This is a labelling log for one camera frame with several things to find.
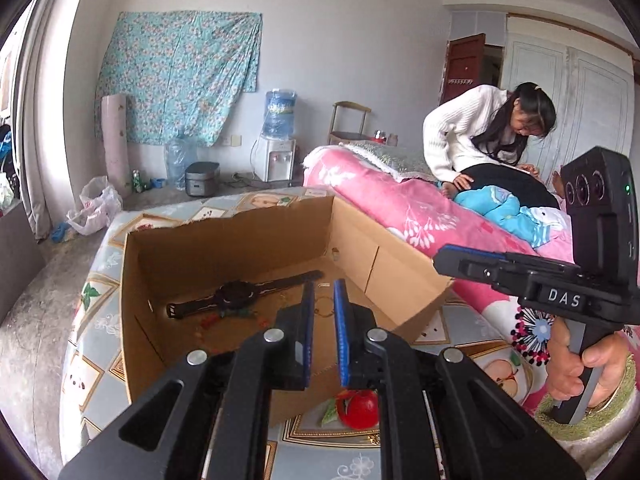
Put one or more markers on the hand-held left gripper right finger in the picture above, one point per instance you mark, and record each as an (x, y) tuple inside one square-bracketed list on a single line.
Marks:
[(342, 335)]

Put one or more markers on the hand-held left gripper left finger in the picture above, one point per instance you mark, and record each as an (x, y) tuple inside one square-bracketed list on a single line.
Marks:
[(307, 330)]

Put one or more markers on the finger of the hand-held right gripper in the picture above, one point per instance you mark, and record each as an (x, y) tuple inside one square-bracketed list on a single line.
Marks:
[(465, 266), (475, 251)]

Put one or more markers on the purple smart watch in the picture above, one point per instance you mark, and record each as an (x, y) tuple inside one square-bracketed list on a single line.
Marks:
[(235, 292)]

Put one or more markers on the large brown cardboard box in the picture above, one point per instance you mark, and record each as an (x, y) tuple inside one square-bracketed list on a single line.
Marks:
[(200, 240)]

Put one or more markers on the person's right hand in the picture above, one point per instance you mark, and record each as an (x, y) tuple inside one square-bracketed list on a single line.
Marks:
[(562, 360)]

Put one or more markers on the blue cartoon blanket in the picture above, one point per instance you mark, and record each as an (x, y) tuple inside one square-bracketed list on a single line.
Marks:
[(500, 200)]

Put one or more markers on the pink floral blanket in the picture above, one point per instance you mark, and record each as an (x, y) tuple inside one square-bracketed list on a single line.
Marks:
[(400, 205)]

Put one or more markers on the silver sequin pillow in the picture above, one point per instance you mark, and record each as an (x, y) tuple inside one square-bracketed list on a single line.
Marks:
[(385, 155)]

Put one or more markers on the white wardrobe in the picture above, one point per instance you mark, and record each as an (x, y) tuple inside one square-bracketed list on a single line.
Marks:
[(590, 90)]

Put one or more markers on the white water dispenser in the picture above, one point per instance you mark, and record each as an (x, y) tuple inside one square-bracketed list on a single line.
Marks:
[(272, 160)]

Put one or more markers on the brown door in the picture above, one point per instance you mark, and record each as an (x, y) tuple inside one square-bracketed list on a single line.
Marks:
[(462, 70)]

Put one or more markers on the green fuzzy cloth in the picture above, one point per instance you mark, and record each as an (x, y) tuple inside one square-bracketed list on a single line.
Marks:
[(600, 422)]

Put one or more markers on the grey rice cooker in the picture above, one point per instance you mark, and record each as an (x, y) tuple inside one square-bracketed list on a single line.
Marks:
[(201, 180)]

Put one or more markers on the fruit print tablecloth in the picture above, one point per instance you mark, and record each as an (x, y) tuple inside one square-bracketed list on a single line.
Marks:
[(100, 320)]

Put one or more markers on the clear empty water jug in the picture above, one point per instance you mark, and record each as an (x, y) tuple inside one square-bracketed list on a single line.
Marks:
[(178, 160)]

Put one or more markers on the white plastic bag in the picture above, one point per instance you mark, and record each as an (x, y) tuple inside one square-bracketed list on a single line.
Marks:
[(95, 205)]

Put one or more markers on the pink rolled mat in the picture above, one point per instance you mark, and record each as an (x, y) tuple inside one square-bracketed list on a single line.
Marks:
[(117, 145)]

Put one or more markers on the grey cabinet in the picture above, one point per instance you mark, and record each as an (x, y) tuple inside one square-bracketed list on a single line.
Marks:
[(20, 260)]

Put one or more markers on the grey curtain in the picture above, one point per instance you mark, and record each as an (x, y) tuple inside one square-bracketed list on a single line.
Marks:
[(40, 110)]

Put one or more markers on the teal floral wall cloth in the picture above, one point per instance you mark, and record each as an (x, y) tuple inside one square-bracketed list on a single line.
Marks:
[(175, 75)]

